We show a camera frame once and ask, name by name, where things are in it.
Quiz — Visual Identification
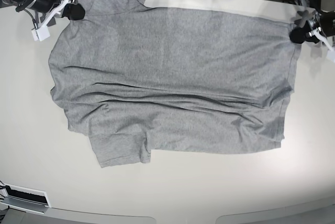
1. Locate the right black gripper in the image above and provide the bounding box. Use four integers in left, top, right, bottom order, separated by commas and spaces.
15, 0, 85, 20

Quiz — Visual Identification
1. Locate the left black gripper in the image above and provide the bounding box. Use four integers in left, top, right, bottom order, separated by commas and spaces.
289, 12, 334, 44

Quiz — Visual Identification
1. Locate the grey t-shirt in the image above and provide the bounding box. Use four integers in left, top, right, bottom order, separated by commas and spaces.
49, 0, 301, 167

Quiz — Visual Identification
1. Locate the white cable tray box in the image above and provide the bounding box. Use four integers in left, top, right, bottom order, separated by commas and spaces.
1, 182, 52, 215

